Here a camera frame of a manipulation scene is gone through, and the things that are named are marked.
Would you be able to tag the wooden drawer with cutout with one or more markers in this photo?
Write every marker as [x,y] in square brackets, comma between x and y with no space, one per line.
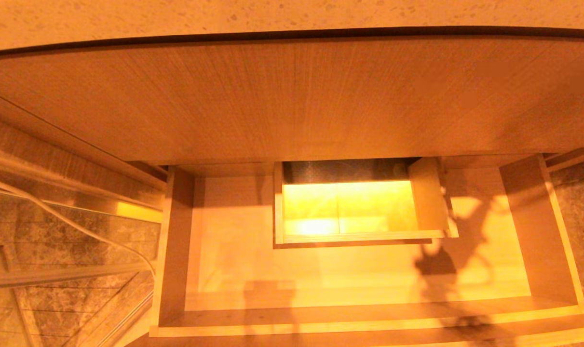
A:
[234,270]

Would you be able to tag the wooden vanity cabinet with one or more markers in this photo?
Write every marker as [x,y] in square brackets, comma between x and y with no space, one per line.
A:
[292,96]

